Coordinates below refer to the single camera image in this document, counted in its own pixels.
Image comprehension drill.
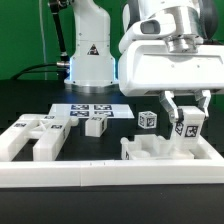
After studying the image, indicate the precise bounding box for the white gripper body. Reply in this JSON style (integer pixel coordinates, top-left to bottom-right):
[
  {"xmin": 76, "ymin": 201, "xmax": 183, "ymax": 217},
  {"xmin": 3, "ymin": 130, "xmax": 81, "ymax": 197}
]
[{"xmin": 118, "ymin": 19, "xmax": 224, "ymax": 96}]

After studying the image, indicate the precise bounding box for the white chair back part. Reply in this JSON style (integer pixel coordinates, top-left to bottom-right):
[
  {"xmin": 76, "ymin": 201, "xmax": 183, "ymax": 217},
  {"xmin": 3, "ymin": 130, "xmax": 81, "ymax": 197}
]
[{"xmin": 0, "ymin": 114, "xmax": 79, "ymax": 162}]

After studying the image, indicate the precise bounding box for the white U-shaped obstacle fence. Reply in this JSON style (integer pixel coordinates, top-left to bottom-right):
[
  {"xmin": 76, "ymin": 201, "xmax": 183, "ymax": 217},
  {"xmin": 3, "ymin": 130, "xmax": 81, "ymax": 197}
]
[{"xmin": 0, "ymin": 129, "xmax": 224, "ymax": 188}]

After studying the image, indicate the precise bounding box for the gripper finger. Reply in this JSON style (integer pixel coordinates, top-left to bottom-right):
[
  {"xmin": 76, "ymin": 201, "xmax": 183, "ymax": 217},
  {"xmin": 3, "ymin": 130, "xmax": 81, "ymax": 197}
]
[
  {"xmin": 159, "ymin": 91, "xmax": 183, "ymax": 123},
  {"xmin": 195, "ymin": 90, "xmax": 211, "ymax": 118}
]

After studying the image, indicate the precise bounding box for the white chair seat part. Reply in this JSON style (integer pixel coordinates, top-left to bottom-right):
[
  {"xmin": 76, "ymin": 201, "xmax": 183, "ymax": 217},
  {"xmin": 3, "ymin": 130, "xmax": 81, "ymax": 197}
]
[{"xmin": 120, "ymin": 134, "xmax": 194, "ymax": 160}]

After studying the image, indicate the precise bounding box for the black cable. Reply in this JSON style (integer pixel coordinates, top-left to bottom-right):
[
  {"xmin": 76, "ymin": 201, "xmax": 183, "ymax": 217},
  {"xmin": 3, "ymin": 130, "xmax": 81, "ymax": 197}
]
[{"xmin": 11, "ymin": 63, "xmax": 71, "ymax": 80}]

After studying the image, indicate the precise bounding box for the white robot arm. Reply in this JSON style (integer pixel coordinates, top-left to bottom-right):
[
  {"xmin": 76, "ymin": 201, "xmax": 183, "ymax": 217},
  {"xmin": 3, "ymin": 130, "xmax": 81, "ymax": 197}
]
[{"xmin": 66, "ymin": 0, "xmax": 224, "ymax": 120}]

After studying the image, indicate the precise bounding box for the white base tag sheet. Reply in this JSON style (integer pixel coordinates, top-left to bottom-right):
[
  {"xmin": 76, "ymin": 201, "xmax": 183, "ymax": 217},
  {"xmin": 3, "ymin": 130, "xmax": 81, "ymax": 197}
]
[{"xmin": 49, "ymin": 104, "xmax": 134, "ymax": 119}]

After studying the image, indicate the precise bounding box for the white tagged nut cube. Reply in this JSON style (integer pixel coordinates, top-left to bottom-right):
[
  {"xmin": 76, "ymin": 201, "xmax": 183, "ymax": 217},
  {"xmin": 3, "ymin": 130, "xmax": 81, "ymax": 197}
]
[{"xmin": 138, "ymin": 111, "xmax": 157, "ymax": 129}]

